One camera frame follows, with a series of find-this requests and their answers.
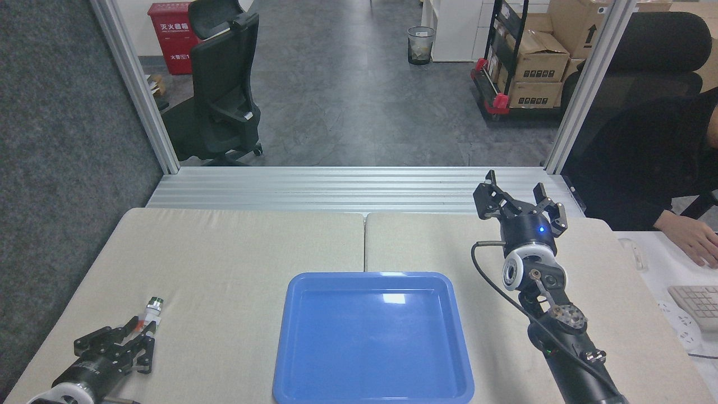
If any black padded office chair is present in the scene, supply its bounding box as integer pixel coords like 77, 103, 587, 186
561, 11, 718, 221

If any white cabinet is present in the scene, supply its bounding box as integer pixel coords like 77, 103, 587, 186
421, 0, 490, 63

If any black wire waste bin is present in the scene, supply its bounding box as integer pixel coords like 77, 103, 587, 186
407, 26, 436, 66

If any white computer keyboard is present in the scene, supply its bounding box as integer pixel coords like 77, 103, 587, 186
668, 285, 718, 332

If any person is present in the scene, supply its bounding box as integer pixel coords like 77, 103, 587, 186
563, 84, 718, 269

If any flat cardboard box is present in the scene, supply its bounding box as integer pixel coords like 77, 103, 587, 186
507, 81, 564, 109

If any black cart with red corners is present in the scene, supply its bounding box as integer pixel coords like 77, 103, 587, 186
470, 0, 567, 122

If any white power strip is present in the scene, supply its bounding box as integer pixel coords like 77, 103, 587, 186
656, 300, 703, 352

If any grey felt partition panel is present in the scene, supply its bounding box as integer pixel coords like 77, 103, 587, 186
0, 0, 164, 396

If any green button switch part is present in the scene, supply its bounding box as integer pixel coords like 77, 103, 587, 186
134, 297, 165, 337

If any person's hand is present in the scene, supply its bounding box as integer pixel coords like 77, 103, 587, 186
653, 209, 718, 268

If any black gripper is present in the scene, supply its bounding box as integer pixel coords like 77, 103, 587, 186
52, 325, 157, 396
473, 170, 568, 256

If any silver aluminium post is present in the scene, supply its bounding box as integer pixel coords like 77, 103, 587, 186
542, 0, 639, 175
90, 0, 181, 175

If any black mesh office chair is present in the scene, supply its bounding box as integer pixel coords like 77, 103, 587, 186
162, 0, 263, 166

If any open cardboard box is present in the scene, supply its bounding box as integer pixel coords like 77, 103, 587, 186
504, 30, 570, 84

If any large cardboard box with arrow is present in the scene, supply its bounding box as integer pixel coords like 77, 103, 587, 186
547, 0, 613, 60

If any red fire equipment box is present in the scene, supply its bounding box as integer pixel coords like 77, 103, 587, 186
148, 2, 200, 76

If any blue plastic tray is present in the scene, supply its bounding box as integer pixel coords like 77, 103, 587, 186
273, 272, 475, 404

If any silver ribbed aluminium platform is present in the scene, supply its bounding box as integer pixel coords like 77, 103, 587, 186
146, 166, 587, 217

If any beige table pad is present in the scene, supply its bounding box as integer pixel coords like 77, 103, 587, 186
3, 208, 366, 404
364, 212, 717, 404

